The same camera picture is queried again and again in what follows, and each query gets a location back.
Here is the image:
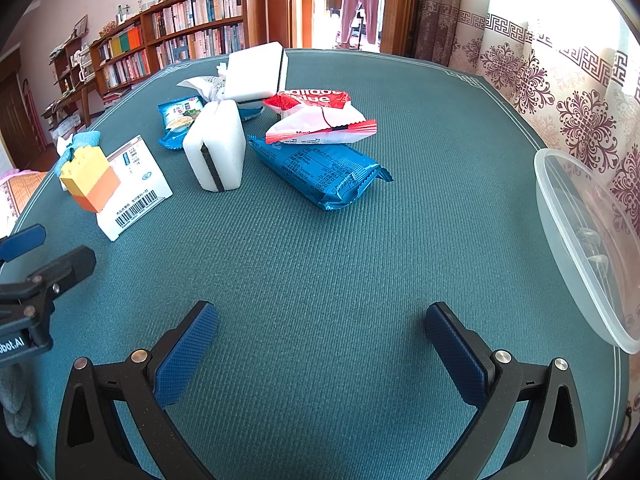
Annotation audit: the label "white purple patterned curtain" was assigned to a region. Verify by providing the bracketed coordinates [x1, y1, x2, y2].
[447, 0, 640, 241]

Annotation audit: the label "person's left hand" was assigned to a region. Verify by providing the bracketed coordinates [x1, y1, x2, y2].
[0, 360, 38, 443]

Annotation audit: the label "hanging pink pants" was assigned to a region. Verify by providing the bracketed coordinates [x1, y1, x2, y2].
[336, 0, 383, 50]

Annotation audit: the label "white sponge with black layer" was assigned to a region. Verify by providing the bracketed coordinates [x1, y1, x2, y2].
[182, 100, 247, 194]
[223, 41, 288, 106]

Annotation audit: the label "dark blue snack packet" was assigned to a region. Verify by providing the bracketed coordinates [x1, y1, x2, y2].
[248, 135, 394, 212]

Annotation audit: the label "yellow orange toy block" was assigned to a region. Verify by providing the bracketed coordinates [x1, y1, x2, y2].
[59, 144, 122, 215]

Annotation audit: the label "wooden door with knobs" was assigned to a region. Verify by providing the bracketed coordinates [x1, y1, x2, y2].
[380, 0, 430, 56]

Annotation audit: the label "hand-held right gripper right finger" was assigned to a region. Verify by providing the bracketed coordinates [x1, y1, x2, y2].
[424, 302, 588, 480]

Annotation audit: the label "clear plastic container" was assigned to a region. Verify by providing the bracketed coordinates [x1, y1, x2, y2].
[533, 148, 640, 356]

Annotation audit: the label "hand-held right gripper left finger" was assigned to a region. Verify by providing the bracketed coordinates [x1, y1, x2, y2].
[55, 301, 220, 480]

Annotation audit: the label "wooden door frame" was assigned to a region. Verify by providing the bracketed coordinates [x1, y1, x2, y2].
[267, 0, 307, 51]

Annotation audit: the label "white medicine box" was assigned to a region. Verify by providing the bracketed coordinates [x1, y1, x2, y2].
[96, 135, 174, 242]

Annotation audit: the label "orange plaid bedding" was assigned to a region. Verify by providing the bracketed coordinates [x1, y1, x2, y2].
[0, 170, 48, 241]

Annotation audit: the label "white printed packet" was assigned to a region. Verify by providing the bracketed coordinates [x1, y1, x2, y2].
[176, 62, 265, 121]

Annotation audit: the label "wooden display rack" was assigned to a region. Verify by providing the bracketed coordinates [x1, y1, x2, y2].
[42, 35, 98, 131]

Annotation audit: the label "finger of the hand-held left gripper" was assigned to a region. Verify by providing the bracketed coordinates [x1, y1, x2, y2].
[0, 246, 97, 330]
[0, 225, 47, 264]

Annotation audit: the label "brown patterned curtain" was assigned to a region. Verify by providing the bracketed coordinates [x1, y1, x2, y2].
[412, 0, 463, 68]

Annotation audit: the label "wooden bookshelf with books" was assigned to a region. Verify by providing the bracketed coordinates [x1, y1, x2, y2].
[97, 0, 246, 93]

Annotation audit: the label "low wooden bookshelf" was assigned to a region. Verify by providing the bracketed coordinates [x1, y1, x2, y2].
[90, 12, 153, 106]

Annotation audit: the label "light blue cracker packet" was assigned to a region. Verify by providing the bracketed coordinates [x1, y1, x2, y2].
[158, 96, 207, 151]

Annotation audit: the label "tall wooden bookshelf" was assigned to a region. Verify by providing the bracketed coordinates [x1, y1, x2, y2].
[141, 0, 271, 73]

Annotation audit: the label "teal cloth with white ribbon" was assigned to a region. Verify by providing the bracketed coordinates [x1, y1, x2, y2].
[52, 130, 102, 177]

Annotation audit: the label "red white snack packet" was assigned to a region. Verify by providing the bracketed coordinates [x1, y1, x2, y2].
[262, 88, 377, 146]

